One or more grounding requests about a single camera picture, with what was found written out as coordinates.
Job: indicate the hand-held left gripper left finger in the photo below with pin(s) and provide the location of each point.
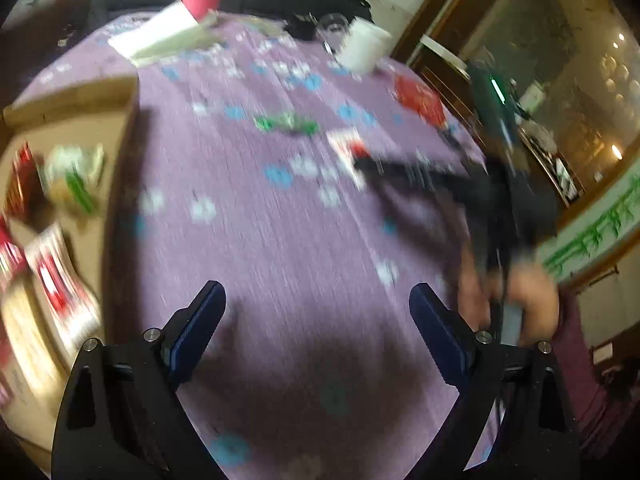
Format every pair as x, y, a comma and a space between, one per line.
196, 335

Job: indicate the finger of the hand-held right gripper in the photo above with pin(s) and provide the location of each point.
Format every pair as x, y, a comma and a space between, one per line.
410, 172
430, 222

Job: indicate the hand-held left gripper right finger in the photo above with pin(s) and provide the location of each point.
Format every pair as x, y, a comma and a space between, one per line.
440, 337

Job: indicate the white packet with red print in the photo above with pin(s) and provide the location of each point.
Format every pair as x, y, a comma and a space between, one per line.
347, 147

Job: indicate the red and white snack packet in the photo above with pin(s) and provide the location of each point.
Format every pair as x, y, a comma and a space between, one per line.
60, 285

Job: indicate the white and green snack packet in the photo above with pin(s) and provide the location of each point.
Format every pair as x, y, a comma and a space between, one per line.
75, 175

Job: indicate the shiny red snack packet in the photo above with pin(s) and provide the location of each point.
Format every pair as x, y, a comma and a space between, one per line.
7, 255

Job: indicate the brown cardboard box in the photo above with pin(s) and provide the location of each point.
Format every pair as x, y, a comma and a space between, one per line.
85, 125

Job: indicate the person's right forearm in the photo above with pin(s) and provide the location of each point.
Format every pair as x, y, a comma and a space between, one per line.
585, 370

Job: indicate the person's right hand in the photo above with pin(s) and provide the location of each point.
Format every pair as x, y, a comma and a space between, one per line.
540, 305

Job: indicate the large red snack packet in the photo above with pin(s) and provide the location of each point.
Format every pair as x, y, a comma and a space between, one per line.
420, 100

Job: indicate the white poster with green brushwork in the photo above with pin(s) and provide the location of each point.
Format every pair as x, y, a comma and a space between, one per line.
590, 240

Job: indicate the purple printed tablecloth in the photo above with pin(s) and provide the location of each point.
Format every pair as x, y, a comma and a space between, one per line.
280, 240

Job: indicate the white cup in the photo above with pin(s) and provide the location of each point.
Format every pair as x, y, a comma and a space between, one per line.
365, 47

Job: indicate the wooden glass-door cabinet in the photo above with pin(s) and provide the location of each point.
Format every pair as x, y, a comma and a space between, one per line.
560, 60

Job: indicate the clear glass jar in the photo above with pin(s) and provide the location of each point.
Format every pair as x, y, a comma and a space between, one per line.
332, 22

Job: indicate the small black object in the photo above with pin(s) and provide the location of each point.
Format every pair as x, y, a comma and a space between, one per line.
300, 27

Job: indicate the white paper booklet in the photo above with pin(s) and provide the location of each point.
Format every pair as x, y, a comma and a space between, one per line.
160, 35

